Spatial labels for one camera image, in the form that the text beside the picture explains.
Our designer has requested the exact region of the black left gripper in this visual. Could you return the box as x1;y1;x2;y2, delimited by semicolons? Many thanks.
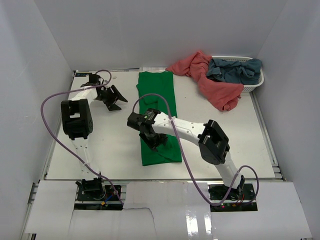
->
96;84;128;111

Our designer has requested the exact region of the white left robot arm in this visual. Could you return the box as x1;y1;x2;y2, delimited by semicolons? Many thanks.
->
60;72;128;180

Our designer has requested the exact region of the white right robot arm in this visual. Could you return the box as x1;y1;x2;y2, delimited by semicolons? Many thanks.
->
127;108;245;200

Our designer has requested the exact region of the black label sticker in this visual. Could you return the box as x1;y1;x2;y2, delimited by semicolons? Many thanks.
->
74;72;92;78

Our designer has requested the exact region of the salmon pink t shirt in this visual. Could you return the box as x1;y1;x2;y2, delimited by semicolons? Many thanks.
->
166;50;244;112

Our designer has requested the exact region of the white plastic laundry basket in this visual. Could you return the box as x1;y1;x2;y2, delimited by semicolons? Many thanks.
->
210;55;265;93

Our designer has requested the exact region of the dark blue t shirt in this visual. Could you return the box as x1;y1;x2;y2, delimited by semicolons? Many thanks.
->
206;58;262;85

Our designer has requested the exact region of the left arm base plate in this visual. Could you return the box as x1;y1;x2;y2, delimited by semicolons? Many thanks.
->
74;177;123;211

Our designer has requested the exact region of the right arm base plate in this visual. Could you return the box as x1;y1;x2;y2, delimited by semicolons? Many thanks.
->
208;183;258;213

